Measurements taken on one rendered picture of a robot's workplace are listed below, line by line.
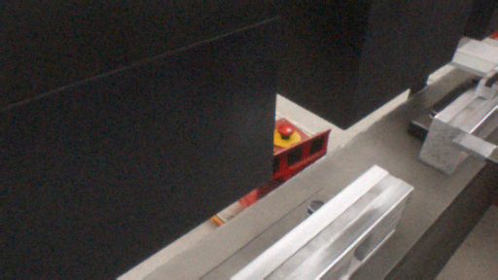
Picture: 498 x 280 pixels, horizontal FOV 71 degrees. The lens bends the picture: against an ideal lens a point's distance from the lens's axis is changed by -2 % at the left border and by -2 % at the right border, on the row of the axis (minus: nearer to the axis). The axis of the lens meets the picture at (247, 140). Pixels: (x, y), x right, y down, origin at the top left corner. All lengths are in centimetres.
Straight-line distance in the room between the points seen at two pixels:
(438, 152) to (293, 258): 37
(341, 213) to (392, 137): 33
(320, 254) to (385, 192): 13
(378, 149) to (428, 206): 15
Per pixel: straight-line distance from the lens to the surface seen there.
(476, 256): 183
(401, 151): 71
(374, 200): 47
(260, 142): 15
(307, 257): 40
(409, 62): 25
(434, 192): 65
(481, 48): 88
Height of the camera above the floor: 130
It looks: 38 degrees down
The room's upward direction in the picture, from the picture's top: straight up
